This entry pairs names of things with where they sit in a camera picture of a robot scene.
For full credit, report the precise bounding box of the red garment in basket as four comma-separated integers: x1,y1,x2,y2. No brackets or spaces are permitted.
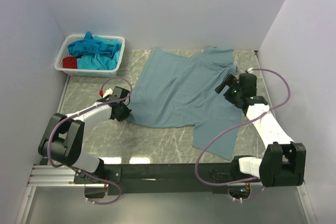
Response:
62,57,78,69

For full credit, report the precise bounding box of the bright blue t shirt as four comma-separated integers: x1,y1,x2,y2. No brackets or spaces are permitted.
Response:
67,32,122,58

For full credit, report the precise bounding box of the light blue t shirt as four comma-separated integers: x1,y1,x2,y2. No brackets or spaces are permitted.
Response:
77,54,118,70

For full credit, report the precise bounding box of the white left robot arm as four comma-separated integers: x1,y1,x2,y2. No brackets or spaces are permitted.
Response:
38,86,131,183

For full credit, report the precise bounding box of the aluminium rail frame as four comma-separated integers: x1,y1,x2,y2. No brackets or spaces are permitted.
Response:
27,162,305,188

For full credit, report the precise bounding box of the white plastic laundry basket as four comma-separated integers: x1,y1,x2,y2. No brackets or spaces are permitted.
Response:
54,34,125,78

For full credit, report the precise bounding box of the black base crossbar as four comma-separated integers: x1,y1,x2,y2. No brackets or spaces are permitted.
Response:
73,163,260,198

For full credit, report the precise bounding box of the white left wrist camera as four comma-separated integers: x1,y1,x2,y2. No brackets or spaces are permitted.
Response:
99,88,113,98

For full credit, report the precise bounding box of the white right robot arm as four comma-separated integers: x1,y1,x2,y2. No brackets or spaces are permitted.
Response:
215,73,307,187

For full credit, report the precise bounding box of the grey-blue t shirt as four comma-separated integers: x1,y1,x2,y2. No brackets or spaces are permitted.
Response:
128,47,242,149

